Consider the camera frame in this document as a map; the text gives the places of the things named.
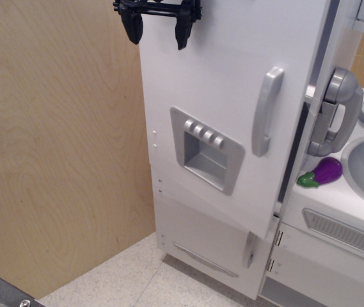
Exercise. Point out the purple toy eggplant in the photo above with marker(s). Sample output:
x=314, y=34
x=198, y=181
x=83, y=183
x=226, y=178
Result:
x=328, y=170

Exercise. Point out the grey toy telephone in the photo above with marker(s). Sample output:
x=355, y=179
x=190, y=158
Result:
x=338, y=114

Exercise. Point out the grey vent grille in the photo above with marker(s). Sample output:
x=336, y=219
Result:
x=334, y=229

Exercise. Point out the white oven cabinet door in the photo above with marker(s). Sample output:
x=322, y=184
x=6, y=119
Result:
x=308, y=271

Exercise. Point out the white toy fridge cabinet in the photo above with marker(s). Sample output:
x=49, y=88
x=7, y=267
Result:
x=336, y=50

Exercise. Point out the white fridge door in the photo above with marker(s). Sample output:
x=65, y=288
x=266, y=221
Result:
x=217, y=79

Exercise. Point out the grey upper door handle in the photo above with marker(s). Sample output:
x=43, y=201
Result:
x=270, y=88

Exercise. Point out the grey door handle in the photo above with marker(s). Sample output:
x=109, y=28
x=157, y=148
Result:
x=247, y=256
x=270, y=88

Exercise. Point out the grey lower door handle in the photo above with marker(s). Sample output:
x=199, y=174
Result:
x=247, y=256

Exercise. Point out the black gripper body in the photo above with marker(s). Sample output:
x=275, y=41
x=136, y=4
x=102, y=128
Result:
x=160, y=8

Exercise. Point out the white lower freezer door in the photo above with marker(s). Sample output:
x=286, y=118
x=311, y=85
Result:
x=190, y=230

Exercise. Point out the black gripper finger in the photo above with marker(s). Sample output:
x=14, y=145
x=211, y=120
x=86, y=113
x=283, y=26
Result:
x=186, y=17
x=133, y=23

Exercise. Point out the grey ice dispenser box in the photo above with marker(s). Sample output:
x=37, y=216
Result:
x=205, y=152

